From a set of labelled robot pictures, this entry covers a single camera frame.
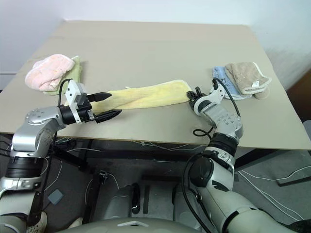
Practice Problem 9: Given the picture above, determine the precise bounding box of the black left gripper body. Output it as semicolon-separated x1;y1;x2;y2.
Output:
77;93;97;124

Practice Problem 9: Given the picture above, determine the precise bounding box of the green folded towel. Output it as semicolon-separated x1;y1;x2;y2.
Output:
43;55;83;96

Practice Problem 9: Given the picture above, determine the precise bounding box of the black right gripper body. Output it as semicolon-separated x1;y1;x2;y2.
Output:
190;87;207;102

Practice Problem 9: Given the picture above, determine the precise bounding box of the grey square floor block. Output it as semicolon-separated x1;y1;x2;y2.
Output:
48;189;65;204

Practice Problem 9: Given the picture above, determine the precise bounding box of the blue folded towel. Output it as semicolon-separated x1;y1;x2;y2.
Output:
210;66;254;100

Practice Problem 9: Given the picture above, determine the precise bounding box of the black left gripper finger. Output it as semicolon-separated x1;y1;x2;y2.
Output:
94;109;122;123
87;91;113;103

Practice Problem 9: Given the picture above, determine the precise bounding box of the brown wooden cabinet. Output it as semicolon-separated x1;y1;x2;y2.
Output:
286;69;311;122

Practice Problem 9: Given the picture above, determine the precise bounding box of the yellow towel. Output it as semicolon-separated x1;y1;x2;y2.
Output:
90;79;193;115

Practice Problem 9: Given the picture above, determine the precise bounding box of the grey left robot thigh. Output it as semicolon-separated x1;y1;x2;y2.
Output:
106;183;137;222

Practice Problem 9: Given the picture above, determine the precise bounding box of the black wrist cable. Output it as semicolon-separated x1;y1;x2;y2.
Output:
192;78;242;138
57;78;74;108

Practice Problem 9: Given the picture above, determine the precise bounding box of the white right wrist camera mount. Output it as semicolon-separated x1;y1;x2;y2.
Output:
194;83;226;108

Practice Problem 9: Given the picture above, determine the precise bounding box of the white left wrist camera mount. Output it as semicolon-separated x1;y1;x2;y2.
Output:
64;80;87;124

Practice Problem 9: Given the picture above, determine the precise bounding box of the grey robot thigh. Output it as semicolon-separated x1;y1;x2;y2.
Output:
173;183;204;230
106;183;137;222

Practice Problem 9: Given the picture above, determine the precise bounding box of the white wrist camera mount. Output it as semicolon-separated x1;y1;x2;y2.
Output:
64;80;87;124
194;83;226;108

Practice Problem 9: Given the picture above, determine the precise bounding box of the pink folded towel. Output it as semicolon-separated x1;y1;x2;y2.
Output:
25;54;75;92

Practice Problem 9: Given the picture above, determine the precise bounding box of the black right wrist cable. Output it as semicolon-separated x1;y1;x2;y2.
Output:
192;78;242;138

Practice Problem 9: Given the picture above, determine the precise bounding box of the thin white string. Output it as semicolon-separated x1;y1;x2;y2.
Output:
55;136;202;164

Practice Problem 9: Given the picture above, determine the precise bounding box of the black right shoulder cable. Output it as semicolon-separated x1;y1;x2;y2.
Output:
183;154;212;233

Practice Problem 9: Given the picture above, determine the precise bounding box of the black handle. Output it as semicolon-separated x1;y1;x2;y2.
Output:
130;183;141;215

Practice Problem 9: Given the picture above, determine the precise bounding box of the grey right robot thigh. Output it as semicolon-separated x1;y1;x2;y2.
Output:
173;183;204;230

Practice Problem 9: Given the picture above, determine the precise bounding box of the black table frame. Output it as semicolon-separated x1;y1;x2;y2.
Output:
0;132;311;216

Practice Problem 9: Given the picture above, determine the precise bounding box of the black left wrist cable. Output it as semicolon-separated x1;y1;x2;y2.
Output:
57;78;74;108

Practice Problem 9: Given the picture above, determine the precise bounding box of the thin white floor cable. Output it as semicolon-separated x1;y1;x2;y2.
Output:
237;167;311;220

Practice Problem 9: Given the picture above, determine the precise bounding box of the white shoe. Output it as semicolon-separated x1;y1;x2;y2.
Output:
26;210;48;233

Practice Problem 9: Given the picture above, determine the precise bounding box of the grey robot torso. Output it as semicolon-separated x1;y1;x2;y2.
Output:
55;217;187;233

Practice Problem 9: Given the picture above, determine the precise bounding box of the beige folded towel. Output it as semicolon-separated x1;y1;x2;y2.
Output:
224;62;273;100

